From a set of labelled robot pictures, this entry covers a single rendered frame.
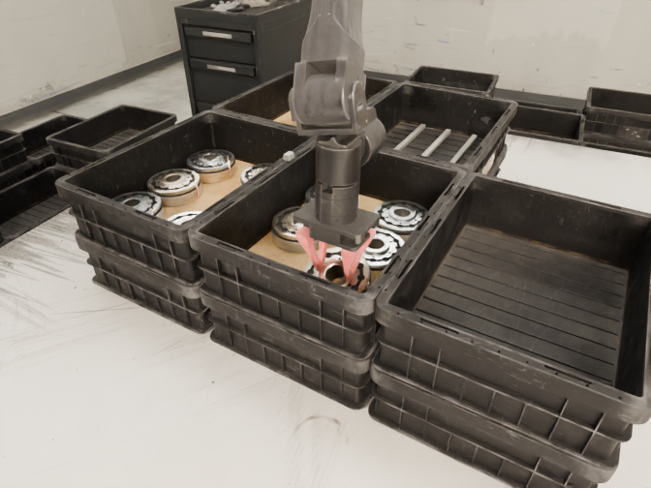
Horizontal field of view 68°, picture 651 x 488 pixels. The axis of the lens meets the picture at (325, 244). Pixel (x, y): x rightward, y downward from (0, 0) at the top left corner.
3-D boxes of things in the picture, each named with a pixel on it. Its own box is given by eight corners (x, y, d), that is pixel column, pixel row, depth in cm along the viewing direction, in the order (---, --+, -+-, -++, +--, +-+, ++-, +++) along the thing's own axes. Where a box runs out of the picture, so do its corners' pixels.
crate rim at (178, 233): (184, 246, 71) (181, 232, 70) (53, 195, 83) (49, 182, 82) (323, 146, 99) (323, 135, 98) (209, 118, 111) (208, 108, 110)
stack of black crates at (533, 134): (555, 208, 224) (585, 114, 198) (549, 243, 202) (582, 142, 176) (467, 190, 238) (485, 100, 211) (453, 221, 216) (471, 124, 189)
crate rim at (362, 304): (368, 320, 59) (369, 305, 58) (184, 246, 71) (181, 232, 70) (467, 182, 87) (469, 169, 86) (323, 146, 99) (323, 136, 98)
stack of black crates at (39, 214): (49, 320, 165) (12, 239, 146) (-10, 295, 176) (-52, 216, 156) (133, 256, 195) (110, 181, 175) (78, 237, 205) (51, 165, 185)
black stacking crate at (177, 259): (195, 294, 77) (182, 235, 70) (73, 239, 89) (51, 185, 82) (322, 188, 105) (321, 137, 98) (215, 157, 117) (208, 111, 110)
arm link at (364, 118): (285, 89, 57) (351, 84, 53) (326, 69, 66) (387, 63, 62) (303, 184, 63) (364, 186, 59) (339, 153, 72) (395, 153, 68)
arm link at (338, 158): (307, 136, 58) (351, 144, 56) (331, 119, 63) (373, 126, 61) (307, 188, 62) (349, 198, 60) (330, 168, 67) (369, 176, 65)
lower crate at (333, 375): (361, 420, 71) (365, 366, 64) (204, 343, 83) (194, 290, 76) (449, 271, 99) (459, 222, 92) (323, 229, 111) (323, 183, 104)
